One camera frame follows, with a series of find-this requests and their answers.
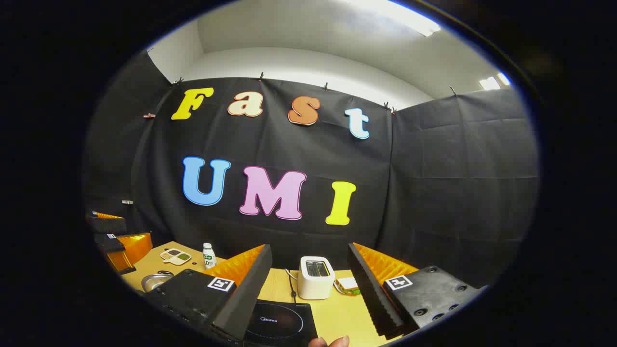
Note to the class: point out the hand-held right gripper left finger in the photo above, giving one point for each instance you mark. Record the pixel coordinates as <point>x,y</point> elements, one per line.
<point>250,289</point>

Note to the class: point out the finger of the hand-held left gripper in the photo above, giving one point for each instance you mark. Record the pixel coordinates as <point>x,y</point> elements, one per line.
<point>130,250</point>
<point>108,225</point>

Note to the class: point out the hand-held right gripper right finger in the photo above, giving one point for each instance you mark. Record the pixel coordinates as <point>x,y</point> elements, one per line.
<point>371,289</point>

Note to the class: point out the black induction cooktop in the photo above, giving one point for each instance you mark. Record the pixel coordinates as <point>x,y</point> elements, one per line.
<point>284,323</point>

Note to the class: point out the sandwich with green lettuce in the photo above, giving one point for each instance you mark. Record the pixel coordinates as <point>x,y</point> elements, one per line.
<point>347,285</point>

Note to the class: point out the white divided plate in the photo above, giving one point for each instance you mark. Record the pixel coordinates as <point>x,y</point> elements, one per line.
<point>169,260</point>

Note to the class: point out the white bottle with green label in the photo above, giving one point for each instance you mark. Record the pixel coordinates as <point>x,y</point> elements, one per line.
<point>209,260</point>

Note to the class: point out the white toaster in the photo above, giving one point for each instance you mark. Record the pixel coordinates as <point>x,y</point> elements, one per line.
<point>313,286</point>

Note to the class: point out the small ceiling light panel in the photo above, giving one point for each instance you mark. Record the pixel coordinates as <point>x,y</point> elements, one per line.
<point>491,83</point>

